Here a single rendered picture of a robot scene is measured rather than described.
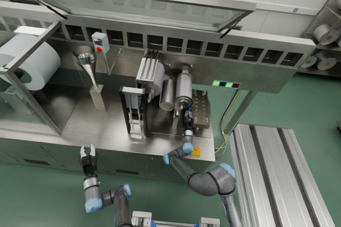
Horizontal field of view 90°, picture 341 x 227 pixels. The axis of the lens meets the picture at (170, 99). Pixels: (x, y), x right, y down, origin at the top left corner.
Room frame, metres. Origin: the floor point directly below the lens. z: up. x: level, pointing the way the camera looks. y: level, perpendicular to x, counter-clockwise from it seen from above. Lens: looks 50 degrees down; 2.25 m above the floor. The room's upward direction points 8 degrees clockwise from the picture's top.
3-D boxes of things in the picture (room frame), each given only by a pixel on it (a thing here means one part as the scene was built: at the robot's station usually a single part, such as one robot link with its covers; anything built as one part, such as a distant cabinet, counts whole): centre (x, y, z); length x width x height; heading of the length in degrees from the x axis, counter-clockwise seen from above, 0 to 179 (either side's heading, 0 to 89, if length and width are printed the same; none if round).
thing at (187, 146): (0.57, -0.17, 1.11); 0.11 x 0.08 x 0.09; 1
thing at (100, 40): (0.86, 0.45, 1.66); 0.07 x 0.07 x 0.10; 82
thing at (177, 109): (0.80, -0.07, 1.05); 0.06 x 0.05 x 0.31; 1
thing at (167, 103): (0.96, 0.02, 1.17); 0.26 x 0.12 x 0.12; 1
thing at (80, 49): (0.93, 0.62, 1.50); 0.14 x 0.14 x 0.06
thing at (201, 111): (1.01, -0.28, 1.00); 0.40 x 0.16 x 0.06; 1
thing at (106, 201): (0.15, 0.31, 1.12); 0.11 x 0.08 x 0.11; 118
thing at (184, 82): (0.96, 0.03, 1.16); 0.39 x 0.23 x 0.51; 91
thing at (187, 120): (0.73, -0.16, 1.12); 0.12 x 0.08 x 0.09; 1
